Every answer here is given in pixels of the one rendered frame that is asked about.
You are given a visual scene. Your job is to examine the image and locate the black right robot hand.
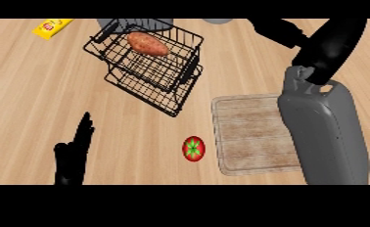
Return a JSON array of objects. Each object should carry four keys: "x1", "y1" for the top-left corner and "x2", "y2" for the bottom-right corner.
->
[{"x1": 247, "y1": 18, "x2": 370, "y2": 86}]

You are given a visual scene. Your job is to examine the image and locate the black wire tiered basket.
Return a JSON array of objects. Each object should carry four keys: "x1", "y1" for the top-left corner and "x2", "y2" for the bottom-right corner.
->
[{"x1": 83, "y1": 18, "x2": 206, "y2": 118}]

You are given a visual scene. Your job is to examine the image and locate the grey round object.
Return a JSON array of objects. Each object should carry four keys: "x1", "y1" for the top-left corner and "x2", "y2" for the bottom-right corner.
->
[{"x1": 201, "y1": 18, "x2": 235, "y2": 25}]

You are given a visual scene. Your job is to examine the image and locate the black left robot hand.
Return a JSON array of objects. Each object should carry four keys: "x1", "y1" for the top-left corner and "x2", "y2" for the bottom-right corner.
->
[{"x1": 52, "y1": 111, "x2": 96, "y2": 186}]

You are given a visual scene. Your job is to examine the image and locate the orange sweet potato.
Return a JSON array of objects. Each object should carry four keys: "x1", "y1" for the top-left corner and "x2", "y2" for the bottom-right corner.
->
[{"x1": 126, "y1": 31, "x2": 172, "y2": 58}]

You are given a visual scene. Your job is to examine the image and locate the pale wooden cutting board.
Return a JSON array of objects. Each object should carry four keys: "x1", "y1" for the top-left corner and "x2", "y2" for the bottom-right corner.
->
[{"x1": 210, "y1": 93, "x2": 305, "y2": 177}]

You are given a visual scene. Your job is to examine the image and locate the yellow box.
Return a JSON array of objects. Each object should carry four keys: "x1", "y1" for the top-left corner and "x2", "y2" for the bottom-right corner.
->
[{"x1": 31, "y1": 18, "x2": 76, "y2": 41}]

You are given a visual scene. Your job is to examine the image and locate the dark grey flat object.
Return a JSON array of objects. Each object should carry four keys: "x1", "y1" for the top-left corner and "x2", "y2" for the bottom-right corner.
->
[{"x1": 95, "y1": 18, "x2": 175, "y2": 35}]

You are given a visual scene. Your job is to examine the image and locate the red tomato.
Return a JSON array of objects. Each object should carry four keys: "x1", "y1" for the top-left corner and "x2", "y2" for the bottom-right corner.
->
[{"x1": 181, "y1": 135, "x2": 207, "y2": 163}]

